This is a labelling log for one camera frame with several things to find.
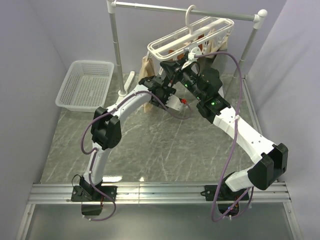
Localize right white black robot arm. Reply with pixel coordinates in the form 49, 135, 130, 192
160, 59, 289, 200

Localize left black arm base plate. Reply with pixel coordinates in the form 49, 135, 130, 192
70, 185, 118, 202

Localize beige underwear shorts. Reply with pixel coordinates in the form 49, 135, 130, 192
138, 56, 155, 113

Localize orange underwear on hanger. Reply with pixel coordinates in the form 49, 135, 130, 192
168, 34, 208, 61

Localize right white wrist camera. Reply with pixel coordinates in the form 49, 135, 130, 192
181, 46, 202, 70

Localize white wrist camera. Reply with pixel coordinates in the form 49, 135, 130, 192
165, 95, 188, 112
181, 46, 202, 70

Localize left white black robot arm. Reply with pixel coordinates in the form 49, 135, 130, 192
71, 76, 176, 202

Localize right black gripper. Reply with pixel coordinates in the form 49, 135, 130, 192
160, 57, 205, 102

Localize white clip drying hanger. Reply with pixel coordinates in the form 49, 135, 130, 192
146, 5, 235, 62

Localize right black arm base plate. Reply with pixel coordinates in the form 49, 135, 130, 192
200, 183, 246, 202

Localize white perforated plastic basket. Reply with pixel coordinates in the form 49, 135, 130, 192
55, 60, 114, 113

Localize aluminium mounting rail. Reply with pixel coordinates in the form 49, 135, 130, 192
27, 182, 292, 205

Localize white metal clothes rack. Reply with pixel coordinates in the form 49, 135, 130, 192
106, 0, 268, 97

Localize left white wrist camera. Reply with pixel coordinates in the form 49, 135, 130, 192
165, 95, 188, 112

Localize grey underwear on hanger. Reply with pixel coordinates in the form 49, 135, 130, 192
197, 54, 228, 75

